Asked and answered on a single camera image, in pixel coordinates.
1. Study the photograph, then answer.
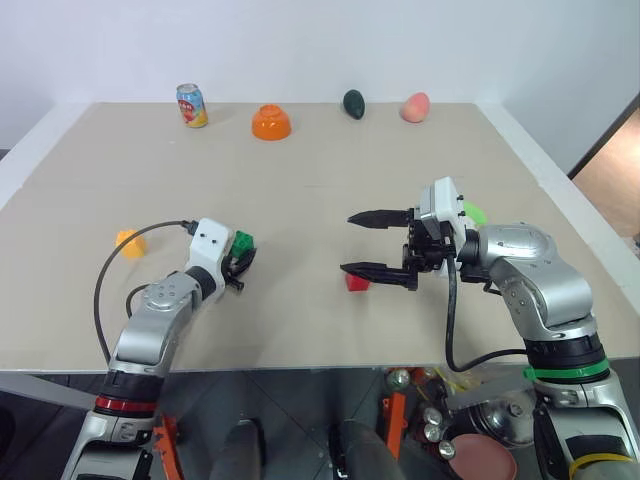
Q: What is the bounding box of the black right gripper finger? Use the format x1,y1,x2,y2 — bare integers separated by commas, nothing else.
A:
339,260,417,292
346,208,415,232

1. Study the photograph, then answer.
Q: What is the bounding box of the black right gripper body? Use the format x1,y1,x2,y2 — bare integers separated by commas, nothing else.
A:
401,205,457,292

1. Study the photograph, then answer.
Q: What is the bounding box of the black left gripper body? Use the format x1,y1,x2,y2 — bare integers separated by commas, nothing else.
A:
221,252,249,297

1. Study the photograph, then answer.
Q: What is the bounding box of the green cube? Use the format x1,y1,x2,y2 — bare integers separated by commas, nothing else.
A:
230,229,257,257

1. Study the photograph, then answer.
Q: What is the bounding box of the light green round object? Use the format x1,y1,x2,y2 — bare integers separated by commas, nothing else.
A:
462,199,489,227

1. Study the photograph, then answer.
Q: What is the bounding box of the table with white edge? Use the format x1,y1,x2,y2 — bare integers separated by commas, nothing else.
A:
0,101,640,374

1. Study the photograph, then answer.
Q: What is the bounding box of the yellow cube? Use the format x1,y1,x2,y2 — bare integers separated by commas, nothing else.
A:
114,228,148,260

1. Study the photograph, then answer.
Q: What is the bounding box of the green drink can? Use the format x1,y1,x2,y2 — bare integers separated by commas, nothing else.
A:
385,368,414,394

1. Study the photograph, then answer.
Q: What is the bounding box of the dark green avocado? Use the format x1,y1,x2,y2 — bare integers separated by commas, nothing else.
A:
342,89,367,122

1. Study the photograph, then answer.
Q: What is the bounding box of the pink peach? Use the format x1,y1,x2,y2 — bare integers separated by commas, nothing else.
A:
399,91,432,124

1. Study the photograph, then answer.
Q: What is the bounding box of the orange bowl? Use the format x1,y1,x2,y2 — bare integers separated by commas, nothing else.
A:
250,103,294,142

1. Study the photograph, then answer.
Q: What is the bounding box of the yellow green plastic wrapper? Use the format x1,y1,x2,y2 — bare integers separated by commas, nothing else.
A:
438,368,481,401

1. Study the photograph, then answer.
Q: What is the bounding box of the printed soda can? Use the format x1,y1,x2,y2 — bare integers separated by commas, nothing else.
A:
175,82,210,129

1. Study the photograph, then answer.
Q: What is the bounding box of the orange clamp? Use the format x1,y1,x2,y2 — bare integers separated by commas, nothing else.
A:
380,391,407,461
152,413,184,480

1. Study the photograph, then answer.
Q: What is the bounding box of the shiny metal bowl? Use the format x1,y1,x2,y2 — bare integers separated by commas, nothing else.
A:
457,388,539,454

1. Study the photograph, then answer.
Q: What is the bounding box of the pink plate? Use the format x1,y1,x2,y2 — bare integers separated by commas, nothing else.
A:
448,432,518,480

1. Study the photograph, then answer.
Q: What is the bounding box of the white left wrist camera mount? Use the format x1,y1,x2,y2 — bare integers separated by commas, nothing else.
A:
188,217,235,303

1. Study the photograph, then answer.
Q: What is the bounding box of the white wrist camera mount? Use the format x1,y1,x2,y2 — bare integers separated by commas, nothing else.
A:
417,176,480,247
188,217,235,303

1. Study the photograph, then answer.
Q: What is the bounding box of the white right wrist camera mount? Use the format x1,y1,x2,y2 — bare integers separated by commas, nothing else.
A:
417,176,480,247

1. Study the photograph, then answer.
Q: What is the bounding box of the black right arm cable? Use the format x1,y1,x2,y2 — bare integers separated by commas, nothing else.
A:
443,252,530,374

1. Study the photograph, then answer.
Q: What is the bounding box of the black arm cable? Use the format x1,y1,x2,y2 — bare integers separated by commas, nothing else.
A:
443,252,530,374
94,218,199,362

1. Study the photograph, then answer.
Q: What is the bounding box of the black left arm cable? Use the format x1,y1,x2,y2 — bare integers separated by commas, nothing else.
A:
94,218,199,362

